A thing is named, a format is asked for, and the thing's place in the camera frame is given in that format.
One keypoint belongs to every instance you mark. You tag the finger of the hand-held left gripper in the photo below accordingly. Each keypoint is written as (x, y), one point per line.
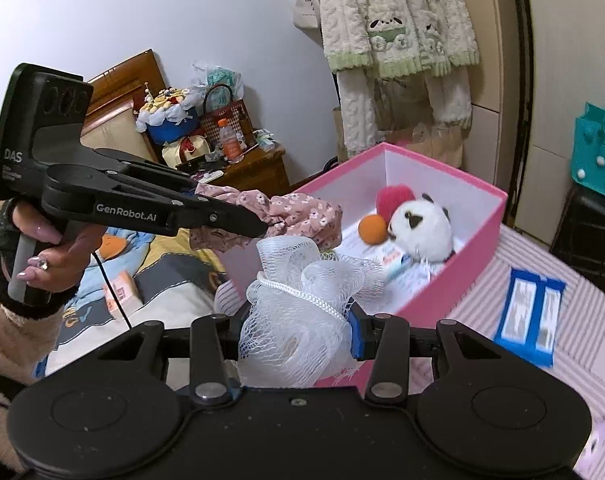
(147, 169)
(207, 216)

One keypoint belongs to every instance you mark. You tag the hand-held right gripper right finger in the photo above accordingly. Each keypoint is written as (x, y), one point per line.
(357, 332)

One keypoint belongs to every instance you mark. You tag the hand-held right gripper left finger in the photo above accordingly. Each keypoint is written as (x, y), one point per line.
(210, 350)

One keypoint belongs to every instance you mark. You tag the white mesh bath pouf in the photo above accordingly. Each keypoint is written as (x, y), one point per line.
(292, 330)

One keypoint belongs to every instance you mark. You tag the white tissue pack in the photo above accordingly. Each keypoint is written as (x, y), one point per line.
(395, 260)

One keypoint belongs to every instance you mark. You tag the pink floral scrunchie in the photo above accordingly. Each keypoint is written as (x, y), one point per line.
(302, 220)

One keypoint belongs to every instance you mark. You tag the orange makeup sponge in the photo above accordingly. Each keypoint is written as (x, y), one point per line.
(372, 230)

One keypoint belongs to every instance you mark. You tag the pink cardboard box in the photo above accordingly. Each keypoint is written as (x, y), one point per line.
(462, 280)

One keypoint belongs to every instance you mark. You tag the red strawberry plush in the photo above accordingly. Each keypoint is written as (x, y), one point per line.
(395, 197)

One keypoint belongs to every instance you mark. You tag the person's left forearm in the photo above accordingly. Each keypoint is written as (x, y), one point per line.
(12, 330)

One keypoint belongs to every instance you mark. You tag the person's left hand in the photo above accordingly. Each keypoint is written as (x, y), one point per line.
(77, 260)

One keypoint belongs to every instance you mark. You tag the cream small handbag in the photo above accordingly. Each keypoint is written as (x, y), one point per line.
(185, 152)

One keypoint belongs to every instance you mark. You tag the blue wrapped flower bouquet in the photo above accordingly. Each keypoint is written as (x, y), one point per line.
(167, 120)

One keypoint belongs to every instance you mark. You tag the wooden nightstand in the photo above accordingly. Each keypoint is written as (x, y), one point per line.
(252, 172)

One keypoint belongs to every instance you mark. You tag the cartoon printed blanket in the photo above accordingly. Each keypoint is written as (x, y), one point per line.
(172, 285)

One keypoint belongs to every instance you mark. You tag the printed paper sheet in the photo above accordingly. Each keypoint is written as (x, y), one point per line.
(417, 285)

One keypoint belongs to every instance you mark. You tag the orange drink bottle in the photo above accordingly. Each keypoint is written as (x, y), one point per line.
(231, 142)

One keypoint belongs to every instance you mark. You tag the brown woven handbag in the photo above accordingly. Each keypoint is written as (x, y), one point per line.
(235, 117)

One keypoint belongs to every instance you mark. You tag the clear plastic bag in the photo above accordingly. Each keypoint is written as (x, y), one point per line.
(217, 77)

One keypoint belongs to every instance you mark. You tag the white panda plush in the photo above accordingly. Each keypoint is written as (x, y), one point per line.
(422, 230)

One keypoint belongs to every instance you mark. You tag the blue wet wipes packet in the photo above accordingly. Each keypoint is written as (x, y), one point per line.
(527, 320)

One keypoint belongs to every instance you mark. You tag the striped bed sheet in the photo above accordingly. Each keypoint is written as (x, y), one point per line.
(592, 320)

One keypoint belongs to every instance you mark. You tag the cream fleece pajamas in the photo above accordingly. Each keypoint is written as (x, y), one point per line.
(397, 10)

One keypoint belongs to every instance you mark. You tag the teal felt handbag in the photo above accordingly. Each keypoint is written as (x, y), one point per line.
(594, 145)

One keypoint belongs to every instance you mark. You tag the cream wardrobe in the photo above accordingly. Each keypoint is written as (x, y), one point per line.
(562, 35)

